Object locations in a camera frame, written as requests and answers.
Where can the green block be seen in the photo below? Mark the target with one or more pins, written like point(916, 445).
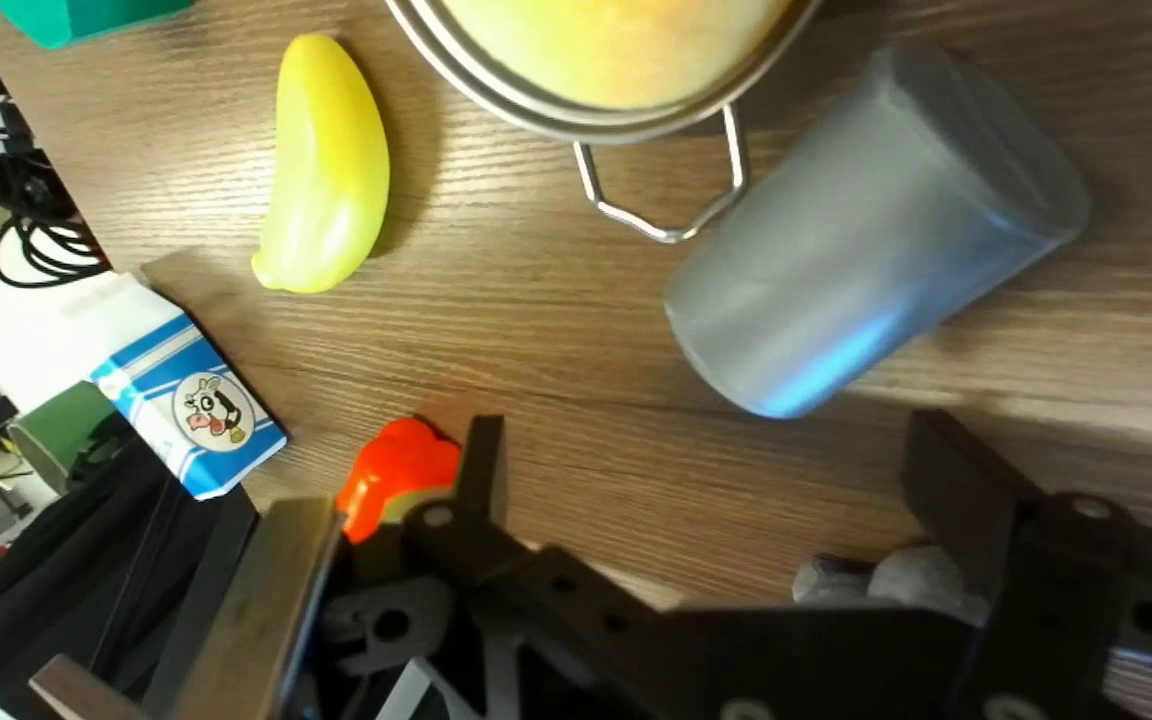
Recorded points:
point(86, 15)

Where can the yellow toy banana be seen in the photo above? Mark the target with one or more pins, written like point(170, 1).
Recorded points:
point(326, 170)

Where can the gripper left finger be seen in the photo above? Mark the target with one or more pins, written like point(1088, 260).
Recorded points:
point(536, 585)

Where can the green cup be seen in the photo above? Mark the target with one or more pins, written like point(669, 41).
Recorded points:
point(61, 430)

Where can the black cloth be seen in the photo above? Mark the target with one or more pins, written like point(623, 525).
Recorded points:
point(66, 590)

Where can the white gray plush toy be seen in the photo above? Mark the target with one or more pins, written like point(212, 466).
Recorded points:
point(911, 580)

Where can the blue white milk carton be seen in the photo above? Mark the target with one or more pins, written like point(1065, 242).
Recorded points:
point(196, 400)

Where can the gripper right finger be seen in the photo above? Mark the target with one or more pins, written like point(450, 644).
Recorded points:
point(1046, 600)

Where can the orange toy pepper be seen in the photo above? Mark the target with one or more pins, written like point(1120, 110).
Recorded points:
point(391, 480)

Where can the gray cylinder block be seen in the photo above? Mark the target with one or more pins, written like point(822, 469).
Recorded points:
point(866, 230)

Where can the yellow round toy fruit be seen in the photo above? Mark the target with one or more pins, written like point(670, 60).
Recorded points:
point(616, 45)

